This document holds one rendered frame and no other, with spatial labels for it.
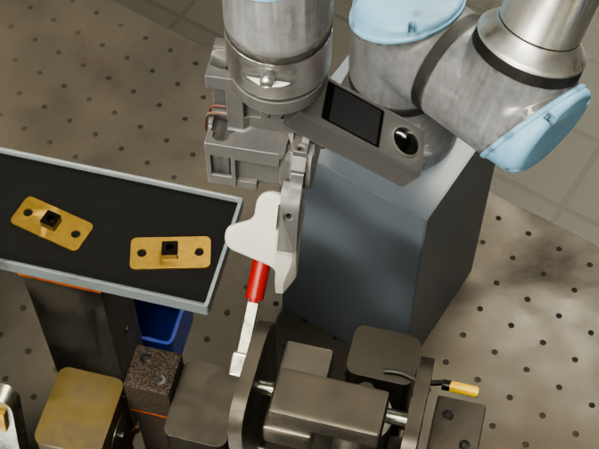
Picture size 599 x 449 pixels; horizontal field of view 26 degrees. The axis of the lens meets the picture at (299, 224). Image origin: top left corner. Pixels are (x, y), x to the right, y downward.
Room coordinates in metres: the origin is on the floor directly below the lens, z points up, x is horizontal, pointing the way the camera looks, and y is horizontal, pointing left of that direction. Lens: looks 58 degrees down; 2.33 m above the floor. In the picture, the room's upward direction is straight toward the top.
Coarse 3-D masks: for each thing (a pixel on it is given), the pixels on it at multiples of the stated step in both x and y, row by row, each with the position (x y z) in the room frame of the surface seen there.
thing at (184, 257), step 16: (144, 240) 0.72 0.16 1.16; (160, 240) 0.72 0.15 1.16; (176, 240) 0.72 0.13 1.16; (192, 240) 0.72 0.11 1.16; (208, 240) 0.72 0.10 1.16; (144, 256) 0.70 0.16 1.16; (160, 256) 0.70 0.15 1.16; (176, 256) 0.69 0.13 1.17; (192, 256) 0.70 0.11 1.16; (208, 256) 0.70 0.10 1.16
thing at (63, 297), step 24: (48, 288) 0.72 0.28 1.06; (72, 288) 0.71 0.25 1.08; (48, 312) 0.72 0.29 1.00; (72, 312) 0.71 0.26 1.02; (96, 312) 0.70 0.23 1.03; (120, 312) 0.73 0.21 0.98; (48, 336) 0.72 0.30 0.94; (72, 336) 0.71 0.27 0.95; (96, 336) 0.70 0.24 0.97; (120, 336) 0.72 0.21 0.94; (72, 360) 0.72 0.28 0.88; (96, 360) 0.71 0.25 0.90; (120, 360) 0.71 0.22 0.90
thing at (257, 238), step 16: (272, 192) 0.56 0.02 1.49; (256, 208) 0.55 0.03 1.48; (272, 208) 0.55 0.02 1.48; (304, 208) 0.55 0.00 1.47; (240, 224) 0.54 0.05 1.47; (256, 224) 0.54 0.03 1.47; (272, 224) 0.54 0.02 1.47; (240, 240) 0.54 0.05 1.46; (256, 240) 0.54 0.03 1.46; (272, 240) 0.53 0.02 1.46; (256, 256) 0.53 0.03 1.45; (272, 256) 0.53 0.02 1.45; (288, 256) 0.52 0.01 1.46; (288, 272) 0.52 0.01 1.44
